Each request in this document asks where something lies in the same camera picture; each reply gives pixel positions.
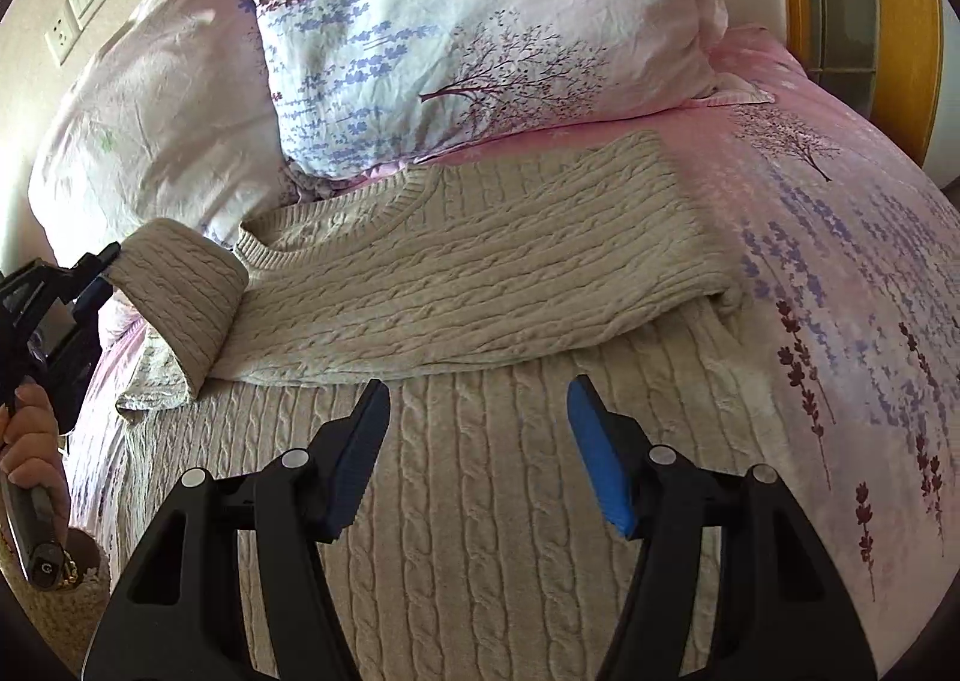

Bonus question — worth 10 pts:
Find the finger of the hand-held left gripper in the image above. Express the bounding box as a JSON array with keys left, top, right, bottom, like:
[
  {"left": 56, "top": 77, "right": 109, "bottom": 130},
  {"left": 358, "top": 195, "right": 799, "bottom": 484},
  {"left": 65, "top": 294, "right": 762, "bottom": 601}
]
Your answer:
[{"left": 52, "top": 242, "right": 122, "bottom": 326}]

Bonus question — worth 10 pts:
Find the beige cable-knit sweater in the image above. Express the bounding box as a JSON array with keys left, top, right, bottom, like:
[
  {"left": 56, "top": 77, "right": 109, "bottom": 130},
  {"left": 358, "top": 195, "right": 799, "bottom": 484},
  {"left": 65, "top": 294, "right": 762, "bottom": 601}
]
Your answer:
[{"left": 71, "top": 130, "right": 848, "bottom": 681}]

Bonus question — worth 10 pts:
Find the pale pink pillow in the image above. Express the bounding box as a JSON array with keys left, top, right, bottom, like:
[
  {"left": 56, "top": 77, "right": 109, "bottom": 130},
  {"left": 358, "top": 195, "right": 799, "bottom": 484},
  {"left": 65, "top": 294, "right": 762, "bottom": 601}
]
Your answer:
[{"left": 30, "top": 0, "right": 301, "bottom": 262}]

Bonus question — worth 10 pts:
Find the pink floral bed sheet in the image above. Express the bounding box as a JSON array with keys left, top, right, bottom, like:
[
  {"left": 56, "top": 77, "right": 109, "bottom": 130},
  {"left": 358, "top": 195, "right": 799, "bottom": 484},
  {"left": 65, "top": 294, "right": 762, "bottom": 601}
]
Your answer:
[{"left": 64, "top": 25, "right": 960, "bottom": 681}]

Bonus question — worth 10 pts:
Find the wooden headboard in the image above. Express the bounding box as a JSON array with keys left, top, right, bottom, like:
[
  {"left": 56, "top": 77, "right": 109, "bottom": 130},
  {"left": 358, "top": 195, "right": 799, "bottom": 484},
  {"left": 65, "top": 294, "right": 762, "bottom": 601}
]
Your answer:
[{"left": 769, "top": 0, "right": 946, "bottom": 187}]

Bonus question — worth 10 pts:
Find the white wall socket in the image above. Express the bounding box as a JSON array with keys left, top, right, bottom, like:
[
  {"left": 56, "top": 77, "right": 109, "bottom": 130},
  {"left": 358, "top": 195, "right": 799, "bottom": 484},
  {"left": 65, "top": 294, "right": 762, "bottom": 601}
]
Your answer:
[{"left": 43, "top": 13, "right": 77, "bottom": 65}]

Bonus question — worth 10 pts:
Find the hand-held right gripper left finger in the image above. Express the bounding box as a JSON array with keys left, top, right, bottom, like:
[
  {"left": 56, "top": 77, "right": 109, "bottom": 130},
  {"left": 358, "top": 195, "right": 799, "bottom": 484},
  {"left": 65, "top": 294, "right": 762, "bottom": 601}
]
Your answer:
[{"left": 81, "top": 379, "right": 392, "bottom": 681}]

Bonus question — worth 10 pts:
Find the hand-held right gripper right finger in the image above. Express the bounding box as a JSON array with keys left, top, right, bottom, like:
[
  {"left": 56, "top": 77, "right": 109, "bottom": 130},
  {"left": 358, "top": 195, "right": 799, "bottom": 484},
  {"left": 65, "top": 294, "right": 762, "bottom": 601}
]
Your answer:
[{"left": 566, "top": 374, "right": 878, "bottom": 681}]

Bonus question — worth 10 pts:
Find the person's left hand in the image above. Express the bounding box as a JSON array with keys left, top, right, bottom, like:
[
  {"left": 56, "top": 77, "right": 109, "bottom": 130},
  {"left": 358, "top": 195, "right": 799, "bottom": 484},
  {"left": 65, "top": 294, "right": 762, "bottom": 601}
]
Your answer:
[{"left": 0, "top": 382, "right": 61, "bottom": 494}]

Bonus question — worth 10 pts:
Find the floral white pillow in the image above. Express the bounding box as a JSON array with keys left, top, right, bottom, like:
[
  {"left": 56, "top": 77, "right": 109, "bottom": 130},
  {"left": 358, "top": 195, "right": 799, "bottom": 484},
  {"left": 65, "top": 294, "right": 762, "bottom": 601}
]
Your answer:
[{"left": 232, "top": 0, "right": 773, "bottom": 181}]

